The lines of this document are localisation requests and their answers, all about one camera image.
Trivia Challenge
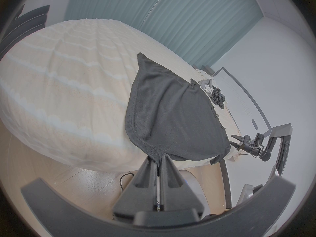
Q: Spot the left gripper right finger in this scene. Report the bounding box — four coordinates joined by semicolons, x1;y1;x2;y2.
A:
160;154;205;218

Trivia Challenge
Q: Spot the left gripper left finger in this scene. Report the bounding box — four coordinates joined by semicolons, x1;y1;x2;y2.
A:
113;156;159;218

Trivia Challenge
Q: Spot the black T-shirt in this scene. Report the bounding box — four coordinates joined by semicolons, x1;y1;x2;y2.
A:
124;53;231;166

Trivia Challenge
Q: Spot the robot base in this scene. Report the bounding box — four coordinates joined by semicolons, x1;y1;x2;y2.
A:
178;171;263;218

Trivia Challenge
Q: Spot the pile of clothes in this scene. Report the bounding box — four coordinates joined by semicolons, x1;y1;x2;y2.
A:
197;79;226;108

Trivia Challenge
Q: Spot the bed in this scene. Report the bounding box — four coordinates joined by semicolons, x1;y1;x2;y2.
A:
0;19;272;209

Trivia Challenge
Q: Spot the grey bedside table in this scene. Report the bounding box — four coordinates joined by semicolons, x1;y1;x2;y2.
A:
193;64;215;75

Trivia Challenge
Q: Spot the blue-green curtain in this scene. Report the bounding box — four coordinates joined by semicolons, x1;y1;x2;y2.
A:
65;0;263;68

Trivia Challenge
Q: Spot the dark chest of drawers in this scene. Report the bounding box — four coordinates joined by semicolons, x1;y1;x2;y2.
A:
0;5;50;57

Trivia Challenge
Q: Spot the black cable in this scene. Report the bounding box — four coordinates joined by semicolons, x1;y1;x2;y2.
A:
119;171;137;192

